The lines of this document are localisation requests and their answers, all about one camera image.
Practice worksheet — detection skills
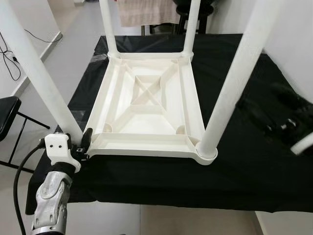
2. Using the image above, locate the pink cloth covered table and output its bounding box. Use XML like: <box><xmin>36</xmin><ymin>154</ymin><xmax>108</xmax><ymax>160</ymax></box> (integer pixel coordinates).
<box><xmin>117</xmin><ymin>0</ymin><xmax>181</xmax><ymax>27</ymax></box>

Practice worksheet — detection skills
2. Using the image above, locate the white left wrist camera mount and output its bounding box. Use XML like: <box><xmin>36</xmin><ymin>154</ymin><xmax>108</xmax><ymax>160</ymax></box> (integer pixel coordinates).
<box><xmin>44</xmin><ymin>133</ymin><xmax>82</xmax><ymax>173</ymax></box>

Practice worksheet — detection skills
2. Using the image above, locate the black chair seat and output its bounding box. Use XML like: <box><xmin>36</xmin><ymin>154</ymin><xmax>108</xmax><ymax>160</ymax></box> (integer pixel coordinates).
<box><xmin>0</xmin><ymin>96</ymin><xmax>22</xmax><ymax>142</ymax></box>

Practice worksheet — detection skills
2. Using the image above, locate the white plastic table top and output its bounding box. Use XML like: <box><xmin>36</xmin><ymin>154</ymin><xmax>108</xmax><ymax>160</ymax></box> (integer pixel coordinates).
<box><xmin>84</xmin><ymin>51</ymin><xmax>218</xmax><ymax>166</ymax></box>

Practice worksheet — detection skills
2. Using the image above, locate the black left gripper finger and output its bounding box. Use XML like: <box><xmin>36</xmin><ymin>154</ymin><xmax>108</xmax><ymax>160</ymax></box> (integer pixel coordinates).
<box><xmin>81</xmin><ymin>128</ymin><xmax>93</xmax><ymax>153</ymax></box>

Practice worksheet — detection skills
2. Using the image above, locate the thin black floor cable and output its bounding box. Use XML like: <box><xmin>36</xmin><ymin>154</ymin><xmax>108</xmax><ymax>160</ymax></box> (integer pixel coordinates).
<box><xmin>0</xmin><ymin>28</ymin><xmax>62</xmax><ymax>81</ymax></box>

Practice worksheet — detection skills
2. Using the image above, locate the black cloth table cover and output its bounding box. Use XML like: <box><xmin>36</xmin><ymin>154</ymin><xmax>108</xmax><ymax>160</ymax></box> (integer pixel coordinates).
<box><xmin>24</xmin><ymin>33</ymin><xmax>313</xmax><ymax>216</ymax></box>

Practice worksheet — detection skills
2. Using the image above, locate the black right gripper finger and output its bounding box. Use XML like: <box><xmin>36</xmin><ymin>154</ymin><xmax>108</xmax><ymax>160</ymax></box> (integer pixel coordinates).
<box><xmin>271</xmin><ymin>83</ymin><xmax>306</xmax><ymax>108</ymax></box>
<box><xmin>237</xmin><ymin>99</ymin><xmax>279</xmax><ymax>135</ymax></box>

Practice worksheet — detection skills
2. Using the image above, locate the clear adhesive tape patch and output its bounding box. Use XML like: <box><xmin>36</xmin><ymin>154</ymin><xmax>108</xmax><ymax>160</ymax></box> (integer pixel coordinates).
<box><xmin>89</xmin><ymin>49</ymin><xmax>109</xmax><ymax>63</ymax></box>

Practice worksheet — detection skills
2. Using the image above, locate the black wooden stool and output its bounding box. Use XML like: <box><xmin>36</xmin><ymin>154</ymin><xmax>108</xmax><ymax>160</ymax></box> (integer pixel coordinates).
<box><xmin>174</xmin><ymin>0</ymin><xmax>216</xmax><ymax>35</ymax></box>

